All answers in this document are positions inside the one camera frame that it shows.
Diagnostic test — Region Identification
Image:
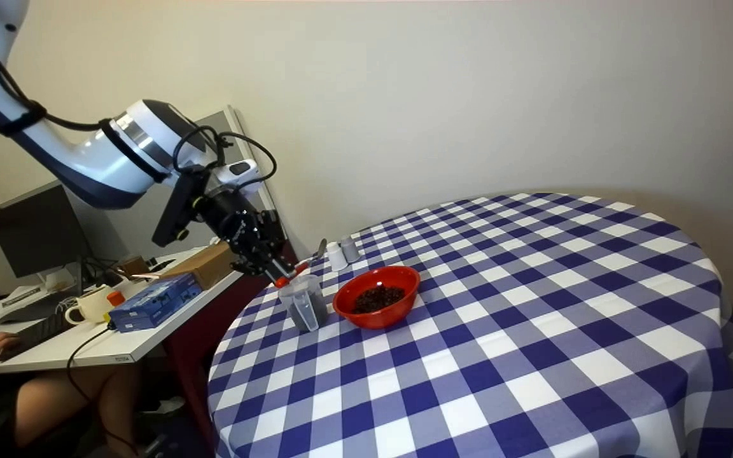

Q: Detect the white mug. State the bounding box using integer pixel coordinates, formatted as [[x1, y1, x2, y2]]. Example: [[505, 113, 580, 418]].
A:
[[65, 287, 121, 332]]

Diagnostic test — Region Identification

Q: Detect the person's bare leg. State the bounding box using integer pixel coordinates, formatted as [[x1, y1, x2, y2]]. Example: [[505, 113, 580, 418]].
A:
[[14, 364, 146, 458]]

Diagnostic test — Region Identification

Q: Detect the red plastic bowl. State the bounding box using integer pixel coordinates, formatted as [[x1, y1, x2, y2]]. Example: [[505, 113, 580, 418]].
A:
[[332, 262, 426, 334]]

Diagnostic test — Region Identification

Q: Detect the gray desk partition panel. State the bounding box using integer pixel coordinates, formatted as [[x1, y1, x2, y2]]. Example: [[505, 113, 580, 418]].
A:
[[0, 105, 288, 276]]

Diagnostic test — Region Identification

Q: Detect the blue white checkered tablecloth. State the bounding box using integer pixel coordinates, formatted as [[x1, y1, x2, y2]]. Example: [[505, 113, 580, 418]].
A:
[[204, 188, 733, 458]]

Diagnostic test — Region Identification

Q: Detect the white office desk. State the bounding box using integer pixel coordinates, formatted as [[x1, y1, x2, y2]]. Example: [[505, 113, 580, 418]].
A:
[[0, 239, 249, 376]]

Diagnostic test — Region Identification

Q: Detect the black computer monitor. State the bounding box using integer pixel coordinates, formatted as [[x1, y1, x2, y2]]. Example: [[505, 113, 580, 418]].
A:
[[0, 183, 98, 281]]

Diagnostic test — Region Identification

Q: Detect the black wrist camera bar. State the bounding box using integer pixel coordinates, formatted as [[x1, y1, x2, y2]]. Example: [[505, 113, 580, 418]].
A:
[[150, 169, 209, 249]]

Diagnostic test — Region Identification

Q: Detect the red cylindrical object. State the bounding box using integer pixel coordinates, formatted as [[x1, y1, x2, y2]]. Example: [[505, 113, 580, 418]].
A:
[[274, 260, 314, 291]]

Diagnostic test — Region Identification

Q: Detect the dark brown beans heap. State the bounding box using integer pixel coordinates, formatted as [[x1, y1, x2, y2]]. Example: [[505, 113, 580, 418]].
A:
[[352, 286, 410, 315]]

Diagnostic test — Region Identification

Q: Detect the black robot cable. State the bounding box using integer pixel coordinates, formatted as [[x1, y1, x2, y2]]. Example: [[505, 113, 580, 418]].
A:
[[0, 16, 284, 210]]

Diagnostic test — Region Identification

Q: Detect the black keyboard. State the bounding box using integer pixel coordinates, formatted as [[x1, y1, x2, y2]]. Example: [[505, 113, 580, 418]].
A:
[[0, 308, 76, 367]]

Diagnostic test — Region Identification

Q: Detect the dark red cabinet side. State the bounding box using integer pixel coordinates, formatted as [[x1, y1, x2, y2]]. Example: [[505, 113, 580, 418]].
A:
[[160, 269, 294, 428]]

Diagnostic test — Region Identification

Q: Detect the thin black desk cable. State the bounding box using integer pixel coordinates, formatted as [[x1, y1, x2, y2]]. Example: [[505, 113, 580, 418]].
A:
[[65, 327, 134, 458]]

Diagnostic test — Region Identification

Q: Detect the blue cardboard box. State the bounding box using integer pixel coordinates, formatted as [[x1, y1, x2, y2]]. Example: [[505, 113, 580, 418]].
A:
[[111, 276, 204, 336]]

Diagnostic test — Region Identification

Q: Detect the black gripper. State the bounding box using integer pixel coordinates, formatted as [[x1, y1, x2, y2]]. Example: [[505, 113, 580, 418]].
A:
[[198, 185, 299, 283]]

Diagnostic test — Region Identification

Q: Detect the flat brown cardboard box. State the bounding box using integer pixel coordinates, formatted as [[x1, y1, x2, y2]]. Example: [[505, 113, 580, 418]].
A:
[[159, 239, 248, 291]]

